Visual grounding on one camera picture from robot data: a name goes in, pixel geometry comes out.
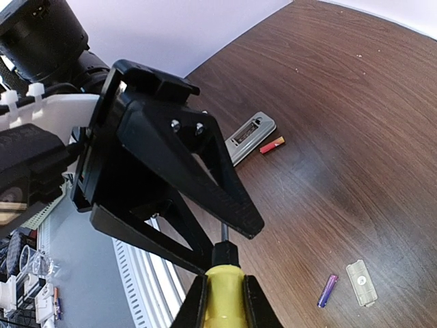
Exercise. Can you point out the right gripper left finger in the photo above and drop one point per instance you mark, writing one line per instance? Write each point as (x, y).
(193, 310)

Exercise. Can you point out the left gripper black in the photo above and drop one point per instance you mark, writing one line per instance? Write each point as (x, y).
(182, 146)

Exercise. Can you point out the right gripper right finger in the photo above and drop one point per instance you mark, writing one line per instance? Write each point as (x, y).
(258, 310)

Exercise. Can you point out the yellow handled screwdriver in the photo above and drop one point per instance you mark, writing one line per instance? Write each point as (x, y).
(225, 303)

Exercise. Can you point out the grey remote control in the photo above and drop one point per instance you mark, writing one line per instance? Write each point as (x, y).
(249, 136)

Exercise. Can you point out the purple battery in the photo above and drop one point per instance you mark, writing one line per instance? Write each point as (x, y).
(328, 288)

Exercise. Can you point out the grey battery cover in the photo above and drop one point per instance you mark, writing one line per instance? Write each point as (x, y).
(362, 284)

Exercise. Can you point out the red battery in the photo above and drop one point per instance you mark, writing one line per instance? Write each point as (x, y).
(272, 145)

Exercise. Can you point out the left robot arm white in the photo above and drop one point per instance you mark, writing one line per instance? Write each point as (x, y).
(49, 47)

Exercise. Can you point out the aluminium front rail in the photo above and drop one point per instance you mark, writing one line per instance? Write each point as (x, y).
(105, 282)

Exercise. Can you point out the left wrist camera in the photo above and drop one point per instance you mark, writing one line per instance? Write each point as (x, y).
(32, 163)

